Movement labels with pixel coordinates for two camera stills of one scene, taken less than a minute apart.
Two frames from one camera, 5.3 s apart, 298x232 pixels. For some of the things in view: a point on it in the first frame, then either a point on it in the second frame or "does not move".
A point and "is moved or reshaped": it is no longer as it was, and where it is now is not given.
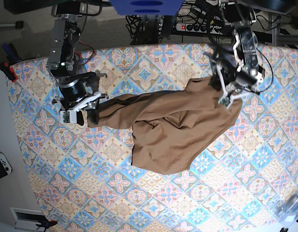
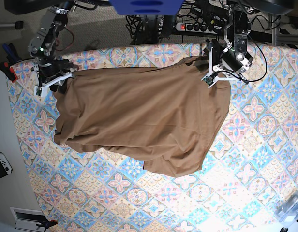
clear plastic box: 289,212 does not move
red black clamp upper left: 8,70 does not move
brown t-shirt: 169,129 is moved or reshaped
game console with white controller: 2,166 does not move
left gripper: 74,97 to 49,73
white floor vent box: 26,219 does not move
